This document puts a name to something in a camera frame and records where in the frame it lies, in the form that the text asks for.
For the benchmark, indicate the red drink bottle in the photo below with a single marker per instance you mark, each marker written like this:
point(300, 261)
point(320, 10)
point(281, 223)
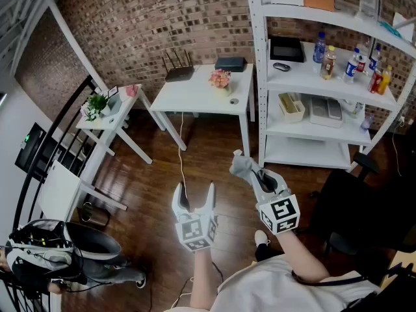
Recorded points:
point(375, 81)

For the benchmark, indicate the small framed card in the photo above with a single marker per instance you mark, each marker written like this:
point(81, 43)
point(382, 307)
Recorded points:
point(112, 91)

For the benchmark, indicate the blue label drink bottle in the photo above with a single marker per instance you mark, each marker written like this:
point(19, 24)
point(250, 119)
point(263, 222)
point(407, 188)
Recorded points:
point(351, 68)

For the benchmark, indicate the metal waste bin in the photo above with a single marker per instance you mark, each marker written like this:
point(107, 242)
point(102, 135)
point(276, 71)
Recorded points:
point(92, 214)

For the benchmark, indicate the orange drink bottle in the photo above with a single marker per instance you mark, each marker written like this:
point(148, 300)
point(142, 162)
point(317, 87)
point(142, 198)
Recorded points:
point(385, 81)

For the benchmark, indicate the black router with antennas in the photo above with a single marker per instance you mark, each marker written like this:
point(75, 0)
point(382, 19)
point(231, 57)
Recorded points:
point(178, 73)

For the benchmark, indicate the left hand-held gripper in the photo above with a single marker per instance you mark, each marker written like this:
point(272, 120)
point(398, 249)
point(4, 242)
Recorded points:
point(196, 231)

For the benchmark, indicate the small clear bottle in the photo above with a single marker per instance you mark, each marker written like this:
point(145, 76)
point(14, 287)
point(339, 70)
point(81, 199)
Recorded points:
point(367, 122)

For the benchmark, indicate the black computer mouse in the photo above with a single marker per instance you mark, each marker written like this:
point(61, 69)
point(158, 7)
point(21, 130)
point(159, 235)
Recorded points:
point(281, 66)

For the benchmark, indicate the white spray bottle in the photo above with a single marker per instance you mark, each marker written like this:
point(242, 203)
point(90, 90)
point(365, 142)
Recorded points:
point(354, 108)

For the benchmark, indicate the blue cap water bottle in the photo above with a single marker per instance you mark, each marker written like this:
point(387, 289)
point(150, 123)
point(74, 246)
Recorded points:
point(319, 49)

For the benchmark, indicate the person's left forearm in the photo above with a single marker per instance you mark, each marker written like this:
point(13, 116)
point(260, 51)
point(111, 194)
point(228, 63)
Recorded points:
point(202, 278)

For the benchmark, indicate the green potted plant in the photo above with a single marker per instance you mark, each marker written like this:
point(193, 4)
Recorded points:
point(96, 106)

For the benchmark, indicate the pink flower pot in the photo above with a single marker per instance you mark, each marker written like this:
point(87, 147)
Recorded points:
point(221, 83)

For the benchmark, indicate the person's white shirt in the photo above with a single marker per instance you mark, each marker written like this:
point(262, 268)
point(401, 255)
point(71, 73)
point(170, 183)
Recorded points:
point(276, 291)

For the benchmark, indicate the flat black box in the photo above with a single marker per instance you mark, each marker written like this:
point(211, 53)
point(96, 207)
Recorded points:
point(286, 49)

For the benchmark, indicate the person's white shoe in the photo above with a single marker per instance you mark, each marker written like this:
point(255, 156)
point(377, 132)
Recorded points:
point(261, 237)

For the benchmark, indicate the person's right forearm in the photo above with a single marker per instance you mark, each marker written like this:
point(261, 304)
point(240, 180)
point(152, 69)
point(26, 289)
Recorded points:
point(300, 258)

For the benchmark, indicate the black wall screen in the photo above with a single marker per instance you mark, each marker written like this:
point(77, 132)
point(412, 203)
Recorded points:
point(29, 148)

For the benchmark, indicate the grey wiping cloth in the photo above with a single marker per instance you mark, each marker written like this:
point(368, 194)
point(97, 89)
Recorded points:
point(242, 166)

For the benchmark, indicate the white tray with grey blocks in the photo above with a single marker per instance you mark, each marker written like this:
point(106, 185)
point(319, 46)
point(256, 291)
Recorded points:
point(326, 112)

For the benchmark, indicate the black metal railing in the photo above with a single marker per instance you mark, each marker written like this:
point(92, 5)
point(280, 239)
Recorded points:
point(42, 154)

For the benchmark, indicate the pink folded object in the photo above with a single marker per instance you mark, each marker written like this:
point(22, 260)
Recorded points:
point(131, 90)

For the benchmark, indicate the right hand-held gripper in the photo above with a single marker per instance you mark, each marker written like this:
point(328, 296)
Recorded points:
point(281, 213)

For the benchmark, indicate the white tissue box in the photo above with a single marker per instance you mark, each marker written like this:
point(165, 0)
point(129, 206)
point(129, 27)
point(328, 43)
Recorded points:
point(403, 26)

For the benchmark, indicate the white metal shelf unit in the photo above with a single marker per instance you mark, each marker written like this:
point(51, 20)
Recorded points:
point(299, 80)

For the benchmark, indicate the small white side table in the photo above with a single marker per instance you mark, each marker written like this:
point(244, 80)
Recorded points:
point(112, 122)

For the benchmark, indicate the teal object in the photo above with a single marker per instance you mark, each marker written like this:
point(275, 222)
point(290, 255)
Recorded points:
point(389, 28)

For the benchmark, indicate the black rectangular box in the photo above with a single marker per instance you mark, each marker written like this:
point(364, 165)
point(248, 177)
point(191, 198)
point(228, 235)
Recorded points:
point(229, 64)

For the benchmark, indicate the black office chair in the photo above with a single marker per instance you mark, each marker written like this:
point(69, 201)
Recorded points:
point(357, 206)

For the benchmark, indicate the white tilted table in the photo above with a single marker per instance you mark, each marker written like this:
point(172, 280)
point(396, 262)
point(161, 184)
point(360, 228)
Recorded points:
point(60, 190)

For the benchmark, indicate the yellow cap tea bottle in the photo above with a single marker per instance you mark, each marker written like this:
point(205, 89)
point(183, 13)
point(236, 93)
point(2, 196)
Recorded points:
point(328, 64)

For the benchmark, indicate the orange box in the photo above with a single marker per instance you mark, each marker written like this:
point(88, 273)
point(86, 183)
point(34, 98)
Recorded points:
point(318, 1)

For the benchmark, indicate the beige organiser box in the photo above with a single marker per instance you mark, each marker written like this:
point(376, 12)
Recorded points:
point(291, 109)

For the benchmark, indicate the clear bottle with blue label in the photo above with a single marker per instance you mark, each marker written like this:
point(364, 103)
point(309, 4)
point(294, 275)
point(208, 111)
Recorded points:
point(374, 60)

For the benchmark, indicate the red label clear bottle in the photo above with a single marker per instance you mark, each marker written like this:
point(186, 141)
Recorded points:
point(362, 62)

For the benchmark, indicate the person's black trouser leg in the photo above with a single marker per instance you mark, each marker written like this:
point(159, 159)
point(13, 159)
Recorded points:
point(265, 252)

